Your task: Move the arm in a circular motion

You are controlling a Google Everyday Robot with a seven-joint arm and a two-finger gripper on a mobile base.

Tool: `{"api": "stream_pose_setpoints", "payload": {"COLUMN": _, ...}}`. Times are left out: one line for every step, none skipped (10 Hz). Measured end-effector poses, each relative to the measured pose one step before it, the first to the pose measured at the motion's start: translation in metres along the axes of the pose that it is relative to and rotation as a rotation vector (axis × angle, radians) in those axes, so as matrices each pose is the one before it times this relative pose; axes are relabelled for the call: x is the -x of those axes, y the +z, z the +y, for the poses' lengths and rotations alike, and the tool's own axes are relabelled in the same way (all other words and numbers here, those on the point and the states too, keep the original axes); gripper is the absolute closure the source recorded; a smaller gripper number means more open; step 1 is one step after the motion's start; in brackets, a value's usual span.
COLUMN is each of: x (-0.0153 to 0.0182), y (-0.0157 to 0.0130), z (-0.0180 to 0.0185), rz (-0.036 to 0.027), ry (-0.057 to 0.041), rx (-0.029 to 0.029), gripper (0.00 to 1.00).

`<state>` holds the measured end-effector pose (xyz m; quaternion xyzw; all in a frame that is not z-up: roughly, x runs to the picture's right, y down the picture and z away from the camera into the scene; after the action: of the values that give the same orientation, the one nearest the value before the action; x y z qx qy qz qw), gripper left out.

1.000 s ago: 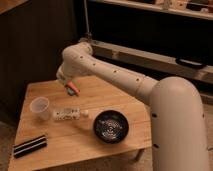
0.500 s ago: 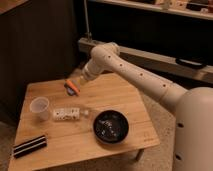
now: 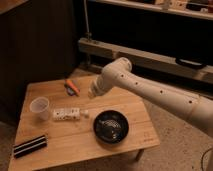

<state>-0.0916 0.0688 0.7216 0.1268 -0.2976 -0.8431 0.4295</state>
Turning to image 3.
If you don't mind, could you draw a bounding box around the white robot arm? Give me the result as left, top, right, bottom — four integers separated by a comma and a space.
89, 57, 213, 138

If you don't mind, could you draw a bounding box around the black handle on drawer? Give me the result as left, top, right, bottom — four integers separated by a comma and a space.
175, 58, 207, 70

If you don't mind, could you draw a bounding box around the white plastic bottle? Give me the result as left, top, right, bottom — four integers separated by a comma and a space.
53, 107, 89, 121

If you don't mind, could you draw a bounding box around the black white striped box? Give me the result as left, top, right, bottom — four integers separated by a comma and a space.
13, 135, 47, 158

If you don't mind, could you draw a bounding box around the wooden low table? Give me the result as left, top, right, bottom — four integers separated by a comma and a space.
8, 76, 160, 171

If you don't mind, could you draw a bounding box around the dark pen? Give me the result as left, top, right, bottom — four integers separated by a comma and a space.
64, 84, 75, 96

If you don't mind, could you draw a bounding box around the metal vertical pole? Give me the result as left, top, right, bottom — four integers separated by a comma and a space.
83, 0, 92, 41

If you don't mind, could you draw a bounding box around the black round bowl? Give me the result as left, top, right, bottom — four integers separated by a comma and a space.
93, 110, 129, 144

